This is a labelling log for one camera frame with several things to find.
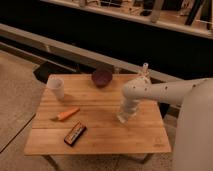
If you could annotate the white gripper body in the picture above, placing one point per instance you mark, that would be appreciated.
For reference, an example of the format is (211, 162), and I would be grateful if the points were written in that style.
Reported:
(127, 109)

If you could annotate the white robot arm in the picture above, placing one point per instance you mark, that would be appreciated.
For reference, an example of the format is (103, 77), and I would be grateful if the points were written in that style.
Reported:
(193, 149)

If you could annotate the white ceramic cup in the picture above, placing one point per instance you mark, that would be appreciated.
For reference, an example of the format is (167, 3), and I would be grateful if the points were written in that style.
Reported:
(56, 86)

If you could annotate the small clear bottle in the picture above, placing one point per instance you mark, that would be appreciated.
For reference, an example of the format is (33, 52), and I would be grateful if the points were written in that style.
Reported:
(145, 70)

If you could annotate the dark red bowl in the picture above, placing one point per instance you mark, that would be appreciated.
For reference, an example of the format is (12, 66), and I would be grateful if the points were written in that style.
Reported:
(101, 77)

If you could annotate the black orange chocolate bar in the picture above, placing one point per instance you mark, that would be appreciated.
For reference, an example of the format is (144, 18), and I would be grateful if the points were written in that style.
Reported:
(74, 134)

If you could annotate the wooden table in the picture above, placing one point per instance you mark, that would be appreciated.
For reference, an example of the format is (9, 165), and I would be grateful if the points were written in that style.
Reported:
(142, 133)

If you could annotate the orange carrot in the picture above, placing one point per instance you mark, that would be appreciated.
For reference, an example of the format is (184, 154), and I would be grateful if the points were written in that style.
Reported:
(66, 114)

